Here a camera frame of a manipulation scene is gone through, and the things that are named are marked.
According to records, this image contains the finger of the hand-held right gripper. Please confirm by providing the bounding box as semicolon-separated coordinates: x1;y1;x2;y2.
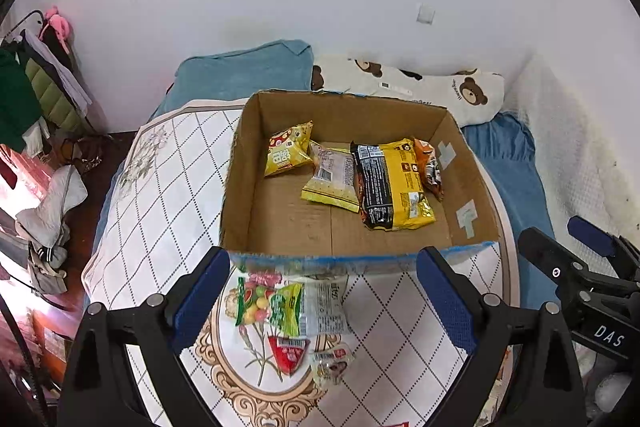
517;228;632;304
567;215;640;281

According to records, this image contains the pink plush item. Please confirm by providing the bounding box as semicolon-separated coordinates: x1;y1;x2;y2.
42;6;74;44

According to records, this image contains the green and white snack packet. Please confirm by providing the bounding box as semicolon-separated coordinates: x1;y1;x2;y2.
270;279;351;339

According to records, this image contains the small white snack packet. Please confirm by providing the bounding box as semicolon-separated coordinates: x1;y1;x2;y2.
309;342;356;391

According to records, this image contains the olive puffer jacket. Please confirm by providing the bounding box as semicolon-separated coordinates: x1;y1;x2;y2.
25;57;84;134

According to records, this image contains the clothes rack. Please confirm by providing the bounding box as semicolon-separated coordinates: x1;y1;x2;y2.
0;9;101;142

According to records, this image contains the beige yellow-edged snack packet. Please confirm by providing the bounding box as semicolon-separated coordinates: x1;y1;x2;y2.
301;142;362;214

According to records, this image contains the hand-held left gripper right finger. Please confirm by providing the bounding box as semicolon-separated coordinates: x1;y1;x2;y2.
416;246;586;427

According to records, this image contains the colourful candy ball packet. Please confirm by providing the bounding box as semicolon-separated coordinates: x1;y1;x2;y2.
227;272;281;328

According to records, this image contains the white cloth bag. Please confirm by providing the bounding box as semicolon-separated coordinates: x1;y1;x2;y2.
15;164;89;249

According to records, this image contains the red snack packet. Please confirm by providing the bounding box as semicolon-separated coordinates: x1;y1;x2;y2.
267;334;311;377

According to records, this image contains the white textured blanket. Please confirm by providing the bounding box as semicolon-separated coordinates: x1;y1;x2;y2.
500;52;640;360

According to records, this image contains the white rounded object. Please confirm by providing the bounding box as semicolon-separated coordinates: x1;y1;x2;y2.
594;372;637;414

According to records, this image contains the orange snack packet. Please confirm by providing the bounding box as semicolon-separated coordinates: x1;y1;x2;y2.
411;137;445;202

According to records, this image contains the blue pillow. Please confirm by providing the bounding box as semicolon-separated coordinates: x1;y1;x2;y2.
165;39;315;118

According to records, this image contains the black and yellow noodle packet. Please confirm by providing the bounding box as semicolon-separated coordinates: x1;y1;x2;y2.
350;138;437;232

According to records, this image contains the bear print pillow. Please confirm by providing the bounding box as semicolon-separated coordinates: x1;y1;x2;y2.
311;55;506;128

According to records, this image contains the cardboard box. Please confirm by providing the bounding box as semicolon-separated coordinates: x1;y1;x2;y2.
219;90;502;276

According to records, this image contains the dark green garment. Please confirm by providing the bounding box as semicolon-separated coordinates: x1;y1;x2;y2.
0;49;44;152

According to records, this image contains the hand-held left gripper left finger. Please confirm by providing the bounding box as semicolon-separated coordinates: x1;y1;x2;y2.
57;246;232;427

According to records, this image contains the white remote control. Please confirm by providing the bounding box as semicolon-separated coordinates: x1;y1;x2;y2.
367;81;415;98

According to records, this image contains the small yellow snack packet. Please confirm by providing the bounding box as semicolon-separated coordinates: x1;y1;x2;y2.
263;121;315;178

